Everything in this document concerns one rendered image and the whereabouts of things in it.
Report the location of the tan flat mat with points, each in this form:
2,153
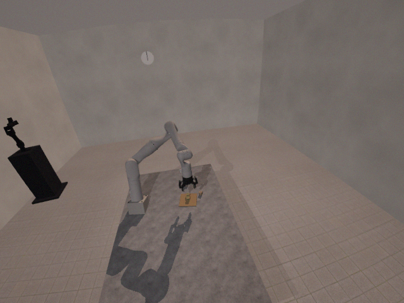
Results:
191,202

